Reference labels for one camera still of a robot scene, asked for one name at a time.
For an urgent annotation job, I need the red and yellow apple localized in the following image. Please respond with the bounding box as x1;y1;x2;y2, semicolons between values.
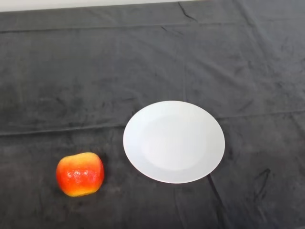
56;152;105;198

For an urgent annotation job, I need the round white plate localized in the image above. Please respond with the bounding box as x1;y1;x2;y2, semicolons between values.
122;100;226;184

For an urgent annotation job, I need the black velvet cloth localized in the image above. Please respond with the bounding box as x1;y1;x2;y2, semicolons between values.
0;0;305;229

